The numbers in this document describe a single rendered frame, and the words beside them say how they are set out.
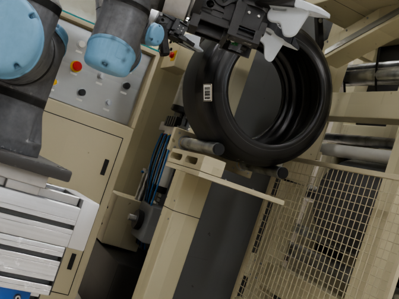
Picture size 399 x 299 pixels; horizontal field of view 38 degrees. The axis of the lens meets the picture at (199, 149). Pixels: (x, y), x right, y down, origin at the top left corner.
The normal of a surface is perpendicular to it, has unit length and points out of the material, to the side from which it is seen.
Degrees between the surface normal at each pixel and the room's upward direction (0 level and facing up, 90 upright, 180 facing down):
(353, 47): 162
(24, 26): 98
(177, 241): 90
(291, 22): 83
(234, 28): 82
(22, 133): 72
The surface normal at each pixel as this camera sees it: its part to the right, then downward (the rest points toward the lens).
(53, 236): 0.50, 0.12
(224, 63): 0.21, 0.00
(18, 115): 0.67, -0.13
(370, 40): -0.19, 0.92
